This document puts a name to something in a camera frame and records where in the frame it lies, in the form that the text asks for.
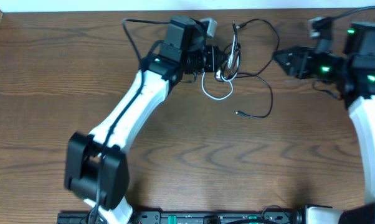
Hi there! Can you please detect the white usb cable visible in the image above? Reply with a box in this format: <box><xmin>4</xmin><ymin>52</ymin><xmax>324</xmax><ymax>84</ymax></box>
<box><xmin>201</xmin><ymin>32</ymin><xmax>240</xmax><ymax>101</ymax></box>

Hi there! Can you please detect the black usb cable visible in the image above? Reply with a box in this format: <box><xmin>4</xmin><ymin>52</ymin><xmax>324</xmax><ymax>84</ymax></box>
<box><xmin>214</xmin><ymin>18</ymin><xmax>281</xmax><ymax>119</ymax></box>

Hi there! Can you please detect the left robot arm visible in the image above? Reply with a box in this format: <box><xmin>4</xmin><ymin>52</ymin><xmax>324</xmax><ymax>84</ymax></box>
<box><xmin>64</xmin><ymin>16</ymin><xmax>227</xmax><ymax>223</ymax></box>

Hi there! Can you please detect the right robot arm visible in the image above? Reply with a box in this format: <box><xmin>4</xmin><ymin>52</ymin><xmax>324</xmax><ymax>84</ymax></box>
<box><xmin>272</xmin><ymin>22</ymin><xmax>375</xmax><ymax>223</ymax></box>

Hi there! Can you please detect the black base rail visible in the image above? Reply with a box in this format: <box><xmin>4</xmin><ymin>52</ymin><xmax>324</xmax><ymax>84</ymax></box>
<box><xmin>56</xmin><ymin>211</ymin><xmax>371</xmax><ymax>224</ymax></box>

